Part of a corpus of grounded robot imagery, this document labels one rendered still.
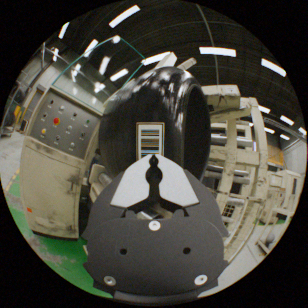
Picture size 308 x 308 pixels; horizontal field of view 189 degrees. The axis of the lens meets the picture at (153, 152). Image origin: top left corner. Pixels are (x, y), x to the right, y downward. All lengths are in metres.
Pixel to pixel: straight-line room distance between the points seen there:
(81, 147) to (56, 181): 0.32
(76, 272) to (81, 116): 1.26
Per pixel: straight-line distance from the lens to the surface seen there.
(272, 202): 4.36
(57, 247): 1.20
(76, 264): 1.11
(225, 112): 0.85
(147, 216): 0.23
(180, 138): 0.17
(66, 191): 0.79
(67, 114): 0.77
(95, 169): 0.46
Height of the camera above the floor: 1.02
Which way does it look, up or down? 10 degrees up
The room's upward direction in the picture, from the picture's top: 18 degrees clockwise
